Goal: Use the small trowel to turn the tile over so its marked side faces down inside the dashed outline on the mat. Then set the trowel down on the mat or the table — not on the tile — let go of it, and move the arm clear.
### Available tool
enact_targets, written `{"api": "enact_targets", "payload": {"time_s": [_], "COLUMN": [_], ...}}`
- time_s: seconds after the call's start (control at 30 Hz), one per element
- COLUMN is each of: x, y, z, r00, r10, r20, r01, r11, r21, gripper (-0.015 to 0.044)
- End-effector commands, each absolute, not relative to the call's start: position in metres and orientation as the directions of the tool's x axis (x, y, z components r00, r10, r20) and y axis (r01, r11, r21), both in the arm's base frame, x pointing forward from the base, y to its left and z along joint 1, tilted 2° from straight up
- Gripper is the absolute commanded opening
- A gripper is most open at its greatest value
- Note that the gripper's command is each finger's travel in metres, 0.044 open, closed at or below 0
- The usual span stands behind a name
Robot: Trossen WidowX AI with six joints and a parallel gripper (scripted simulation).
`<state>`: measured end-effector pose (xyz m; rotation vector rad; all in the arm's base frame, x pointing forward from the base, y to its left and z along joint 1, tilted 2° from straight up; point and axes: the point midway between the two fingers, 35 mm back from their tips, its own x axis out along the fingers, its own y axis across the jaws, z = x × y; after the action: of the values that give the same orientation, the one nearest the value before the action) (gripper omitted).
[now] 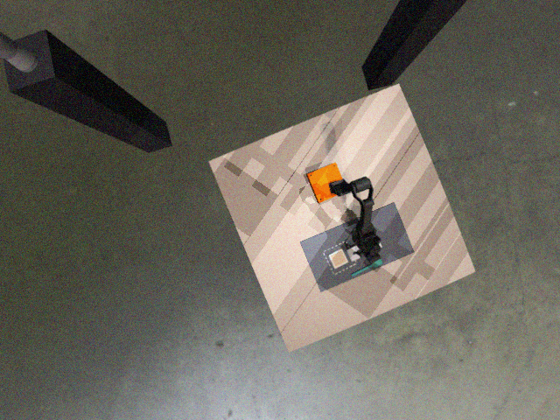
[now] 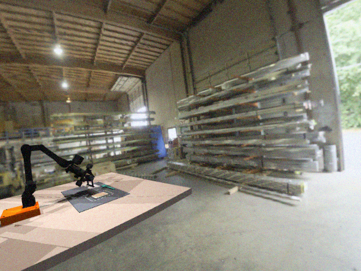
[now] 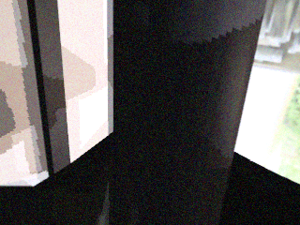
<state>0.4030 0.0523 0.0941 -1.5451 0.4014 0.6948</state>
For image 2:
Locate tan square tile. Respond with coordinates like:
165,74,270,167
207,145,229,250
91,192,108,199

